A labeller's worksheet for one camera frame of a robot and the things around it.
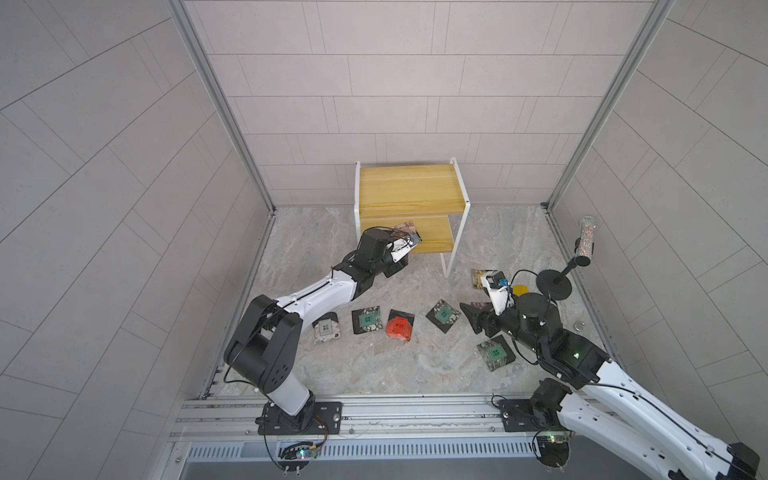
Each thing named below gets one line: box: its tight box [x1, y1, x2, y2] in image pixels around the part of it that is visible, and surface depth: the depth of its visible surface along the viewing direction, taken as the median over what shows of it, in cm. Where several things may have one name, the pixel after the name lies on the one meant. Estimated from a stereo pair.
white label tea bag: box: [312, 311, 341, 345], surface depth 86 cm
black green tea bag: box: [351, 305, 383, 334], surface depth 89 cm
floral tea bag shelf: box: [396, 221, 416, 234], surface depth 92 cm
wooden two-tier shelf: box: [354, 157, 470, 278], surface depth 80 cm
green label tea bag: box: [425, 298, 461, 334], surface depth 90 cm
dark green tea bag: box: [476, 334, 516, 372], surface depth 82 cm
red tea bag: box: [385, 309, 415, 342], surface depth 88 cm
